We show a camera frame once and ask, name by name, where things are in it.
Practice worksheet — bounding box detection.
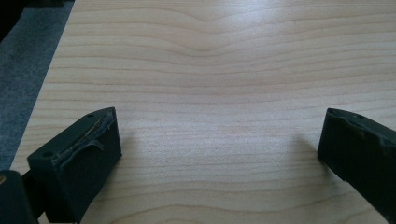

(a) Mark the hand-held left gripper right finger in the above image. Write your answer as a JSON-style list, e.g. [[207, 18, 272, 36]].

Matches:
[[317, 107, 396, 224]]

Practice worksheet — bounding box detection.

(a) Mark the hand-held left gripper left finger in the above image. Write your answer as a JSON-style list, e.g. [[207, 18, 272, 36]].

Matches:
[[26, 106, 123, 224]]

